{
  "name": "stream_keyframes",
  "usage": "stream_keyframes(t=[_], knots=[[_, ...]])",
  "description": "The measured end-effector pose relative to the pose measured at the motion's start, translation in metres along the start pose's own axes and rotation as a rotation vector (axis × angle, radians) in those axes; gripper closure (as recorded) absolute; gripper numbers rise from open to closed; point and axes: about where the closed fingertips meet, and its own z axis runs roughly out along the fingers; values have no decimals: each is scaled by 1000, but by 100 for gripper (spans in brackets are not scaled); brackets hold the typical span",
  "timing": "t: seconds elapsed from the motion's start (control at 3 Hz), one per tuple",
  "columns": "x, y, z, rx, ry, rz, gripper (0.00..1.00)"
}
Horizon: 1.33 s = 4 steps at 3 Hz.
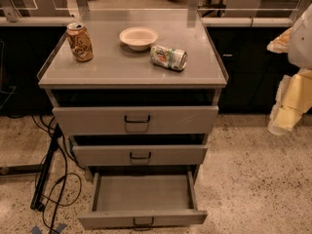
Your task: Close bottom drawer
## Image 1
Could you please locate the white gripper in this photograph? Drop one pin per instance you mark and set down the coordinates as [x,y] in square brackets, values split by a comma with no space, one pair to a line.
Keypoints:
[301,44]

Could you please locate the black metal floor stand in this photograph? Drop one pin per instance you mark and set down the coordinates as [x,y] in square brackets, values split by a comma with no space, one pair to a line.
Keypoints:
[41,169]

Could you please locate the upright orange soda can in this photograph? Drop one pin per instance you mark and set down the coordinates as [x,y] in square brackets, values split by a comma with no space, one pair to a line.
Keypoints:
[79,41]

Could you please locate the grey drawer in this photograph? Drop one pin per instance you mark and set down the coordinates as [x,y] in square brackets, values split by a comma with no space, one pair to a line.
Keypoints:
[152,199]
[92,121]
[126,150]

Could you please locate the white paper bowl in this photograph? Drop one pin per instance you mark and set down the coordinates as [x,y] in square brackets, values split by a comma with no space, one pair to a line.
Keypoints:
[138,38]

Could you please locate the black office chair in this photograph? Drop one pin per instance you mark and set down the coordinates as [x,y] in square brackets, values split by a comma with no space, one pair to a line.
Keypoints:
[213,7]

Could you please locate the lying green white can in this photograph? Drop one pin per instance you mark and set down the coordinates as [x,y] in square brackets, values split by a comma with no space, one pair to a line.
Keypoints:
[170,58]

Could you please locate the dark low cabinet wall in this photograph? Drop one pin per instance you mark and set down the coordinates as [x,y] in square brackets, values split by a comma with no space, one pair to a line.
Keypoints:
[254,72]

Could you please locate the grey drawer cabinet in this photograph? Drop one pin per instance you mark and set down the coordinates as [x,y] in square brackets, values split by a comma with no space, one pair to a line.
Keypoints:
[119,77]

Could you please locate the grey background desk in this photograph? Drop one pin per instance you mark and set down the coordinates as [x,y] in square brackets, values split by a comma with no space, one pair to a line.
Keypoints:
[259,8]

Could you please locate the grey bottom drawer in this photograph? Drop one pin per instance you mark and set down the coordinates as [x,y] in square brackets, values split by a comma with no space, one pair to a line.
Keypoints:
[152,199]

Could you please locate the grey top drawer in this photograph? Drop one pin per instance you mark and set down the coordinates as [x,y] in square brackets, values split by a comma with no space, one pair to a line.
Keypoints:
[92,121]

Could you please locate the grey middle drawer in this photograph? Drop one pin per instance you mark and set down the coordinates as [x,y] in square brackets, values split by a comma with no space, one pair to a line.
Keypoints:
[126,150]

